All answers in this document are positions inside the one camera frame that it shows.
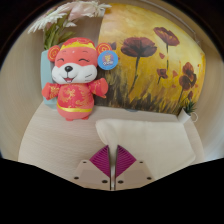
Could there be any yellow poppy painting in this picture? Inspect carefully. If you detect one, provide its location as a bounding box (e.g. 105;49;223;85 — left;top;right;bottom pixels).
96;3;207;116

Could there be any cream white towel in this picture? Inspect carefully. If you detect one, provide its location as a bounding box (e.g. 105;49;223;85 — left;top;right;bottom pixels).
95;118;197;181

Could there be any pink and white flower bouquet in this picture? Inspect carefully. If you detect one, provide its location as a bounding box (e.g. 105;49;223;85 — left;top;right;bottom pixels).
27;0;113;51

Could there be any red plush mouse toy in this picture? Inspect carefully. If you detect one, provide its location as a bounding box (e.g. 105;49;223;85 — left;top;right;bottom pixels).
41;37;120;122

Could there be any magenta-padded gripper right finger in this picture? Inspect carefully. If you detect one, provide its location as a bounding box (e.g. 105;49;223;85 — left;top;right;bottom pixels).
114;144;155;191

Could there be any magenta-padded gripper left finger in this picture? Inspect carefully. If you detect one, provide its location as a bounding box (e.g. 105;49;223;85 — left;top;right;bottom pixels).
73;144;112;191

